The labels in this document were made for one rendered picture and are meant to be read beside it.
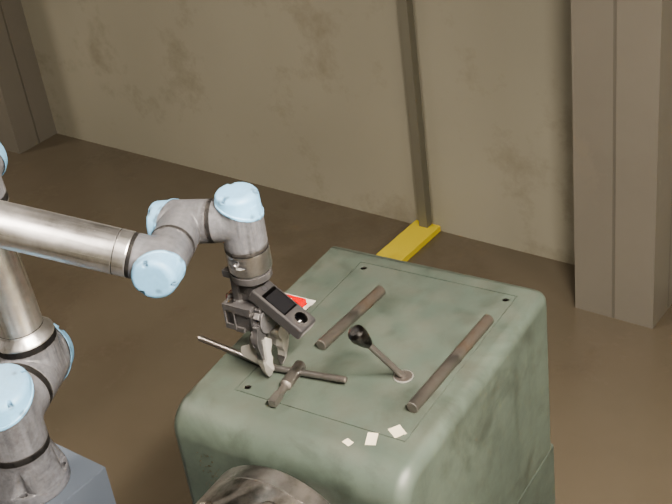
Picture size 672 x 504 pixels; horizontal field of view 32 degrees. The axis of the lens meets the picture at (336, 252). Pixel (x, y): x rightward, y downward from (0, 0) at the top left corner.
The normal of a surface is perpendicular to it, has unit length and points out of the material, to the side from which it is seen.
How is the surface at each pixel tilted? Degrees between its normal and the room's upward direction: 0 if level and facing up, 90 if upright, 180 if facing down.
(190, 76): 90
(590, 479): 0
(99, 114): 90
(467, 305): 0
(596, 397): 0
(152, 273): 91
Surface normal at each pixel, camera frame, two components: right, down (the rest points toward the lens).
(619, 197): -0.59, 0.48
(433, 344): -0.12, -0.84
